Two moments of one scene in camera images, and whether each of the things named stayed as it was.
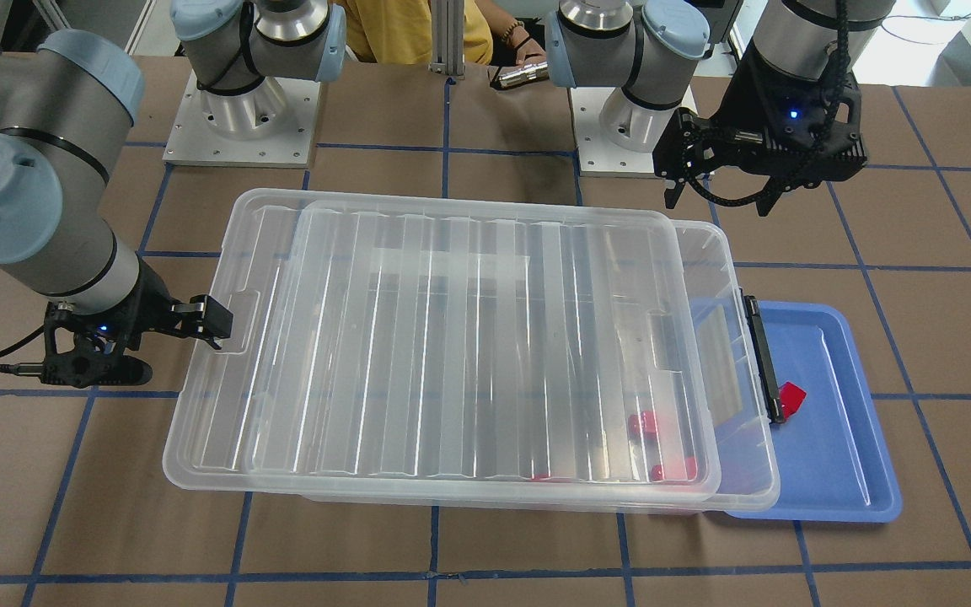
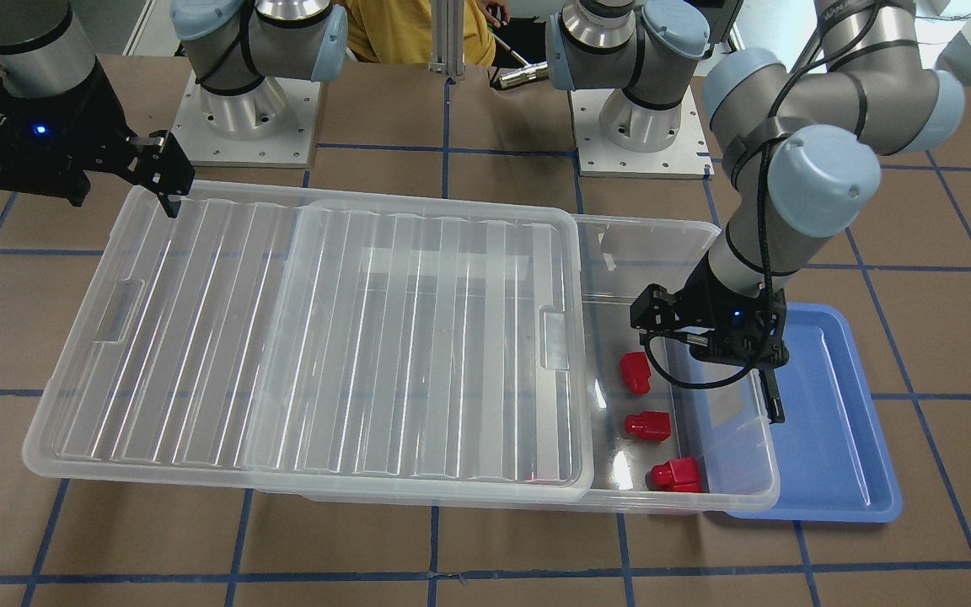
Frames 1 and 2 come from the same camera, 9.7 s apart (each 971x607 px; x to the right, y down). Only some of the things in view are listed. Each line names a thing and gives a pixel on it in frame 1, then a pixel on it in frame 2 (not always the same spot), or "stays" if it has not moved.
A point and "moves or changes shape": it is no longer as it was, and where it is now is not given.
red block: x=792 y=397 to x=635 y=371
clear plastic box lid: x=429 y=341 moves or changes shape
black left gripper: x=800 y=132 to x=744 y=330
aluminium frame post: x=447 y=38 stays
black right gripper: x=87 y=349 to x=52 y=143
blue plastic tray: x=832 y=463 stays
